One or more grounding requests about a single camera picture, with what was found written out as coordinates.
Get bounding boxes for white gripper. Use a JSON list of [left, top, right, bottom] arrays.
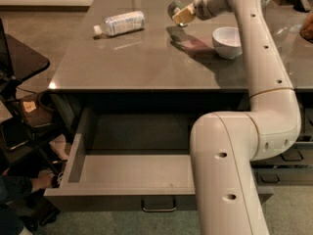
[[173, 0, 230, 26]]

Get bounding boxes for green soda can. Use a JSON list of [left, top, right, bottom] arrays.
[[167, 0, 185, 20]]

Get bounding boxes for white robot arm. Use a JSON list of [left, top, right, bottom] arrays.
[[173, 0, 301, 235]]

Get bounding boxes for dark sleeved forearm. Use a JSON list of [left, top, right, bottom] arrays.
[[0, 175, 39, 204]]

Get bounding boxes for open grey top drawer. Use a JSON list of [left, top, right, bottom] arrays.
[[45, 110, 270, 212]]

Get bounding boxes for grey lower side drawer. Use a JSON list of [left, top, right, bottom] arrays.
[[254, 168, 313, 185]]

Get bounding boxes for person's hand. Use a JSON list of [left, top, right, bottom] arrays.
[[38, 172, 63, 189]]

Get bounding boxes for clear plastic water bottle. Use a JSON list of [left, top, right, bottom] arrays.
[[93, 11, 145, 37]]

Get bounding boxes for white ceramic bowl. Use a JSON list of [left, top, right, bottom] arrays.
[[212, 26, 242, 59]]

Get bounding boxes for grey counter cabinet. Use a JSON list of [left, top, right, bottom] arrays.
[[48, 0, 313, 142]]

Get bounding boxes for black laptop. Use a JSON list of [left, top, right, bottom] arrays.
[[0, 19, 14, 80]]

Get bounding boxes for metal top drawer handle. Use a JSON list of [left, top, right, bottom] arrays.
[[141, 196, 176, 212]]

